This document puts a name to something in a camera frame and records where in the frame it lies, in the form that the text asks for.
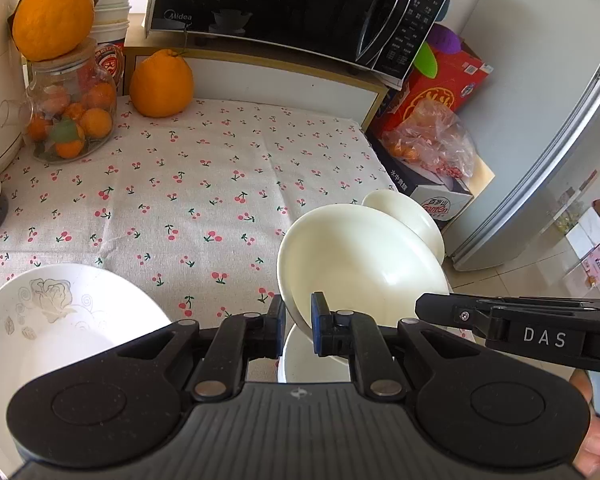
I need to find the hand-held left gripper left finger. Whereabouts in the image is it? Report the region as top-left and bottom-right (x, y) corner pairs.
(114, 294), (288, 404)

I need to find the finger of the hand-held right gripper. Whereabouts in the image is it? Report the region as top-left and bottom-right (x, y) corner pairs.
(414, 292), (512, 344)

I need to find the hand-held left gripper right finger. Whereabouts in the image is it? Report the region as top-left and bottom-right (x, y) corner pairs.
(310, 291), (477, 404)

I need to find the white bowl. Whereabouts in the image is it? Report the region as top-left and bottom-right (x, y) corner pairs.
(278, 325), (361, 385)

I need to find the cream bowl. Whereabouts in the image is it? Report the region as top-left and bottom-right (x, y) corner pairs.
(277, 203), (451, 356)
(362, 190), (445, 263)

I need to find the white flower print plate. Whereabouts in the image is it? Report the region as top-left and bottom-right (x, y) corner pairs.
(0, 263), (173, 478)

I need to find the person's right hand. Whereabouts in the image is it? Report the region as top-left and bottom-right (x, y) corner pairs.
(570, 369), (600, 479)

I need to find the black and white cardboard box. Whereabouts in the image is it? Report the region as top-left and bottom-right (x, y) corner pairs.
(367, 130), (496, 221)

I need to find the plastic bag of oranges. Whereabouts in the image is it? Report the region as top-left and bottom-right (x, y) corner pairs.
(380, 99), (476, 181)

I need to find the cherry print tablecloth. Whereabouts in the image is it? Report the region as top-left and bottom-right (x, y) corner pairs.
(0, 95), (473, 461)

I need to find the silver refrigerator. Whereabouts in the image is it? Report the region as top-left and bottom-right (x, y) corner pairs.
(447, 0), (600, 272)

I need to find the red cardboard box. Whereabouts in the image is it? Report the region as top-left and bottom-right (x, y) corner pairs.
(377, 42), (496, 133)

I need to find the white wooden stand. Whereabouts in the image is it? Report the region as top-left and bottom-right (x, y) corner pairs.
(122, 46), (390, 133)

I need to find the green plastic scoop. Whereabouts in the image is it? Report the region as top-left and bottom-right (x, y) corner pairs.
(413, 42), (437, 77)

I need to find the orange citrus fruit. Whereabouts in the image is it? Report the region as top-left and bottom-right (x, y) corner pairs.
(129, 49), (195, 118)

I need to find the glass jar of small oranges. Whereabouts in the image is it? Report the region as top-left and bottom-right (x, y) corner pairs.
(0, 40), (118, 163)

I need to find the black microwave oven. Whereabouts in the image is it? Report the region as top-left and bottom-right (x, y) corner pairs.
(144, 0), (455, 92)

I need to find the large orange citrus with leaves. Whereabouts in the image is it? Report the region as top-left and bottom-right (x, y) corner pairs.
(12, 0), (112, 62)

